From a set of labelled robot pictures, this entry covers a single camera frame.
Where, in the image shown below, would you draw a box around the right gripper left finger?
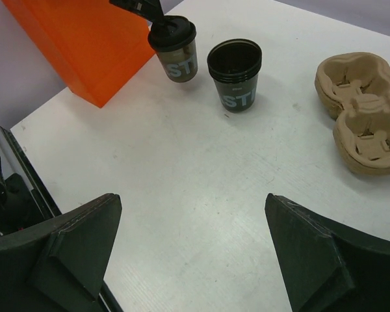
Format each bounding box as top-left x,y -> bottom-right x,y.
0,193 -> 122,311

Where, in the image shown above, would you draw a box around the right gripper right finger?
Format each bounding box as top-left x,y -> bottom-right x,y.
265,194 -> 390,311

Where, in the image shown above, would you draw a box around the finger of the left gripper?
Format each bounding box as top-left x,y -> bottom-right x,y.
109,0 -> 166,24

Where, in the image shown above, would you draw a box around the black paper coffee cup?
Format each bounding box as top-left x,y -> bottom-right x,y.
151,36 -> 198,83

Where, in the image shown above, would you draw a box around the orange paper bag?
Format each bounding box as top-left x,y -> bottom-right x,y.
4,0 -> 155,108

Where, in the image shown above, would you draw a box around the brown cardboard cup carrier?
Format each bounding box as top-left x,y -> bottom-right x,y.
315,52 -> 390,176

